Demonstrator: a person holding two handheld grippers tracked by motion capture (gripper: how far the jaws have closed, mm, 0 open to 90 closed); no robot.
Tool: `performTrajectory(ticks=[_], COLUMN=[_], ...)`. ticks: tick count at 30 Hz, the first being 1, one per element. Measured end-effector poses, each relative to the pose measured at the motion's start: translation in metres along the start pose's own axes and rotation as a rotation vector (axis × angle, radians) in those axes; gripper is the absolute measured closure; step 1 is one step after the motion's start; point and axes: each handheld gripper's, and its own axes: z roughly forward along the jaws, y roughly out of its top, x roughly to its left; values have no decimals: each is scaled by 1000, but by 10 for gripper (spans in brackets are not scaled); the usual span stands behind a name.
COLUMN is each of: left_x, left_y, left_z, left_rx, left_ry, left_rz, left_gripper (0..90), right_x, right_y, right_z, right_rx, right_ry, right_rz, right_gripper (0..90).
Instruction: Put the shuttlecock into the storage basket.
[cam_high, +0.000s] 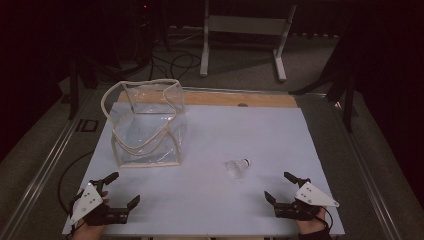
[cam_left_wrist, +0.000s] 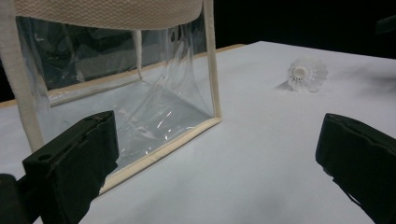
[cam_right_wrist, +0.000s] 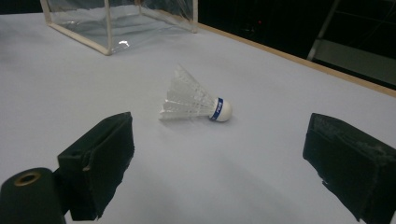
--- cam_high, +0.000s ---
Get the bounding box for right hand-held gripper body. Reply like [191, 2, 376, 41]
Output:
[273, 181, 340, 222]

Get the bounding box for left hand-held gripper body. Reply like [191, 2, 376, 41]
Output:
[68, 180, 130, 227]

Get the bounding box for white shuttlecock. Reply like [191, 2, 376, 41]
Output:
[224, 158, 252, 179]

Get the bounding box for clear plastic bag beige trim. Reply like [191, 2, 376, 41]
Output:
[100, 78, 186, 169]

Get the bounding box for person's right hand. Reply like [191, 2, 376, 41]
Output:
[295, 206, 328, 236]

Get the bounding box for person's left hand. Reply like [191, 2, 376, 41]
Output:
[71, 190, 110, 240]

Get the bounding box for white table mat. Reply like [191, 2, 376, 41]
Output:
[61, 101, 346, 237]

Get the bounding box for black metal stand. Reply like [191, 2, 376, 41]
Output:
[289, 19, 359, 134]

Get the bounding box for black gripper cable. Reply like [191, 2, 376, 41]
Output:
[322, 205, 335, 232]
[57, 149, 96, 218]

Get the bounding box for metal floor rail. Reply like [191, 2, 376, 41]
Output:
[0, 89, 96, 240]
[328, 94, 406, 240]

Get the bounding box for black floor cables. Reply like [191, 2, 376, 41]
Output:
[146, 49, 203, 82]

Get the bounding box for white metal desk frame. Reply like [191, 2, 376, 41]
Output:
[199, 0, 298, 83]

